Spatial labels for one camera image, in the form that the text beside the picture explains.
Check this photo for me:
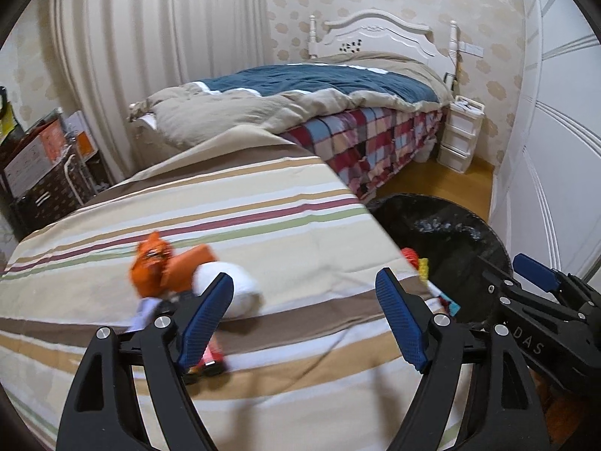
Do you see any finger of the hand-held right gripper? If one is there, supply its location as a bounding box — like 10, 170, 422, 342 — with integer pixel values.
476, 256, 583, 334
513, 254, 601, 320

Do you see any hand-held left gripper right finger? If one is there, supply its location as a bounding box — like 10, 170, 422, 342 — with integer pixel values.
376, 267, 550, 451

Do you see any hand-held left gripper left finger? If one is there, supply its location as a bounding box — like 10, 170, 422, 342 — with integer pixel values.
56, 272, 236, 451

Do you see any red wrapper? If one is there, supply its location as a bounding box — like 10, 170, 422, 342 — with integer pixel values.
185, 333, 228, 379

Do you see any white paper ball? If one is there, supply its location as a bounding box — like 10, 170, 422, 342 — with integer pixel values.
195, 263, 259, 318

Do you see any white and teal tube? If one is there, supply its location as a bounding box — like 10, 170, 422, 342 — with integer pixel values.
439, 294, 463, 318

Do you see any plain orange wrapper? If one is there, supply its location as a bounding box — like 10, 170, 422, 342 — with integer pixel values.
166, 245, 217, 292

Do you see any purple and white wrapper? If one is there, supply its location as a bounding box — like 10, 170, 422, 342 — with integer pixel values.
129, 298, 160, 334

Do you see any black bagged waste bin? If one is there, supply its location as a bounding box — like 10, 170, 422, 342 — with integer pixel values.
366, 192, 512, 339

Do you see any printed orange wrapper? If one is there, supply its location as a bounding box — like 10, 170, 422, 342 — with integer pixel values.
130, 232, 172, 299

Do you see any striped cloth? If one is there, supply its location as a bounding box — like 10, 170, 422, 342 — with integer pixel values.
0, 127, 475, 451

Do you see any white wardrobe door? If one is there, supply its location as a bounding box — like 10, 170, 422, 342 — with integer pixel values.
488, 0, 601, 283

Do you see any white plastic drawer unit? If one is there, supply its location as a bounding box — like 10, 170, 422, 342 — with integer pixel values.
438, 95, 485, 172

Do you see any white bucket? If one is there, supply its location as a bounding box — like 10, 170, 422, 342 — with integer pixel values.
413, 138, 435, 163

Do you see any plaid bedsheet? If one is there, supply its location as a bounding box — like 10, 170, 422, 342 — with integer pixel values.
282, 103, 444, 200

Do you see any brown patterned storage box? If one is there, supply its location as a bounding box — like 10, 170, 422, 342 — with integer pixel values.
14, 155, 95, 231

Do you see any black and yellow stick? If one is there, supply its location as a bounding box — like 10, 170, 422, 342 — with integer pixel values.
444, 51, 463, 99

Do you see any orange and white box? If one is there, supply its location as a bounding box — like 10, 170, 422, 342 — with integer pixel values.
63, 112, 99, 160

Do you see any blue and beige duvet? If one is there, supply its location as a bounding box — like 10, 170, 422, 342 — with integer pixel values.
128, 51, 444, 148

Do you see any beige curtain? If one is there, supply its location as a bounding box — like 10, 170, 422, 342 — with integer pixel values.
51, 0, 273, 184

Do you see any white wooden headboard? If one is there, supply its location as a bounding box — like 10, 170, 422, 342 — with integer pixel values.
307, 9, 463, 64

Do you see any white metal frame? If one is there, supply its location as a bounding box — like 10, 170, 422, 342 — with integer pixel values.
63, 153, 95, 198

